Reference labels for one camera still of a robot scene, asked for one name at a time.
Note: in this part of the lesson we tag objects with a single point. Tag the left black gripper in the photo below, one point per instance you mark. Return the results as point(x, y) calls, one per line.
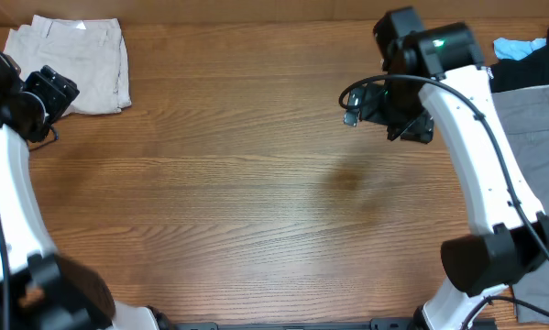
point(59, 91)

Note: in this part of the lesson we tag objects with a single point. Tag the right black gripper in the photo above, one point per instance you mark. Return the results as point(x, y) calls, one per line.
point(403, 126)

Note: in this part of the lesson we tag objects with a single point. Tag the beige shorts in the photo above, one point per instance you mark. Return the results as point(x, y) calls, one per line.
point(92, 53)

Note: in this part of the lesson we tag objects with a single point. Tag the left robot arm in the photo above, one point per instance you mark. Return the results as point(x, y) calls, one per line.
point(40, 289)

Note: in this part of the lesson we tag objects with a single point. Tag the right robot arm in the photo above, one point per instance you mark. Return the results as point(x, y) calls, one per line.
point(435, 81)

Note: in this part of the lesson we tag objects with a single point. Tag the light blue garment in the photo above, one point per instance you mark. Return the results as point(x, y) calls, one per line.
point(508, 49)

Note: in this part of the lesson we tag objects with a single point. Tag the grey shorts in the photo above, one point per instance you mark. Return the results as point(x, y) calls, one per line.
point(524, 115)

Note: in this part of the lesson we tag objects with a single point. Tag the black garment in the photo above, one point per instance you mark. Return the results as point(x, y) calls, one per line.
point(507, 75)

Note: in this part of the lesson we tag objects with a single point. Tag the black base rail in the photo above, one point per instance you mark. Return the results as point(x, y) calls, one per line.
point(297, 326)

